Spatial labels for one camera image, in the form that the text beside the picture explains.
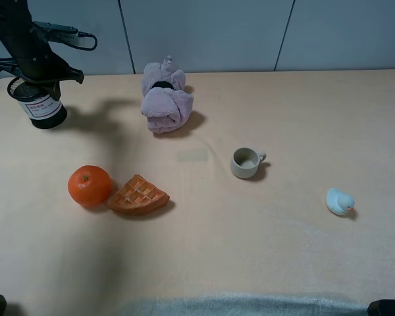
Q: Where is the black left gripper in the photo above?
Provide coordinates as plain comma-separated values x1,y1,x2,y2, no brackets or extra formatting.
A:
0,28,84,101

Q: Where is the black mesh pen holder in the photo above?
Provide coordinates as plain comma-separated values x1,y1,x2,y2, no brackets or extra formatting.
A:
7,78,67,130

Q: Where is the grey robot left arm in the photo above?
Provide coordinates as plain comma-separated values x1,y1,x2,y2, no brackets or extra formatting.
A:
0,1,84,101

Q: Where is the orange mandarin fruit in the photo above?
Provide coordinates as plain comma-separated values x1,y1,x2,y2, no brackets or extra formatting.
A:
67,165,113,208

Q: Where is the pink folded towel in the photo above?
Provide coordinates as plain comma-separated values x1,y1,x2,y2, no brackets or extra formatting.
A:
141,55,194,134

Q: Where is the orange waffle piece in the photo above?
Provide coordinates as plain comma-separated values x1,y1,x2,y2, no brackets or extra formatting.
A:
107,174,170,216

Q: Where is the beige ceramic mug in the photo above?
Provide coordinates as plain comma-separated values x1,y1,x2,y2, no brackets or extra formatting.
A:
230,147,267,179

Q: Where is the light blue rubber duck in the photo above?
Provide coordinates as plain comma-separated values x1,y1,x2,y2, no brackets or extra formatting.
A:
326,188,355,216

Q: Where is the black right base corner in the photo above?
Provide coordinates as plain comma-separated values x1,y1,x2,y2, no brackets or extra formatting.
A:
367,300,395,316

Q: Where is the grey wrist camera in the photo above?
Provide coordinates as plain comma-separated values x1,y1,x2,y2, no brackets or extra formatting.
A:
34,21,85,47

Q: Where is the black camera cable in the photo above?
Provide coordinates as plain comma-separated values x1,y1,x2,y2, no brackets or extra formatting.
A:
70,31,99,51

